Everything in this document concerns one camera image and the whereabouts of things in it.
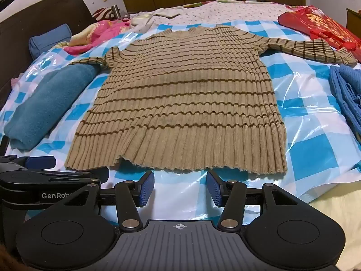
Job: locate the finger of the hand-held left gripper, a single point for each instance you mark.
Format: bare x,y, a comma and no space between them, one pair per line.
39,162
100,172

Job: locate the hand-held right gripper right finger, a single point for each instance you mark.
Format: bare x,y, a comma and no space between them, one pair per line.
214,187

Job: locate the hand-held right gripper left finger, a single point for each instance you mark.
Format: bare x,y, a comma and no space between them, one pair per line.
146,187

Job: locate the beige striped ribbed sweater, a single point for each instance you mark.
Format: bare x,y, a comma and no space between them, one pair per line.
180,104

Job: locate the folded teal towel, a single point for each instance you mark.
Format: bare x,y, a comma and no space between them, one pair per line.
42,104

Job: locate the blue checkered plastic sheet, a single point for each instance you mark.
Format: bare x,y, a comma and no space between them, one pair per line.
304,118

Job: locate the blue pillow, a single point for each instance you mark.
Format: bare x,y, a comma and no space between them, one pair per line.
48,41

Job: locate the cream blanket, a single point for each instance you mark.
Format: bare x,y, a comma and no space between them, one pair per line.
338,217

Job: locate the pink floral quilt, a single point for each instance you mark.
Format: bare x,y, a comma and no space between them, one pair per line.
98,34

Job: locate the dark wooden headboard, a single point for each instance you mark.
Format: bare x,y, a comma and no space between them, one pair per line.
28,14

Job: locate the zebra striped cloth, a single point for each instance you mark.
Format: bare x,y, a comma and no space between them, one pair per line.
101,12

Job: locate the metal cup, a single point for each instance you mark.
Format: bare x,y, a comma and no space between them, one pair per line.
115,11

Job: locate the beige crumpled cloth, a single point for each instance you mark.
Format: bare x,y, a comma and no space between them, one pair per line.
152,19

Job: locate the blue knit garment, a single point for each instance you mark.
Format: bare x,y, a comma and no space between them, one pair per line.
347,90

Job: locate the floral bedsheet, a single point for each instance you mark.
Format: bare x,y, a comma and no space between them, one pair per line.
239,12

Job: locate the red plastic bag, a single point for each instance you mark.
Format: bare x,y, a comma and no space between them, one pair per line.
324,28

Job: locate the wooden cabinet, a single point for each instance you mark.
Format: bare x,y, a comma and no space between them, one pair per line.
354,19

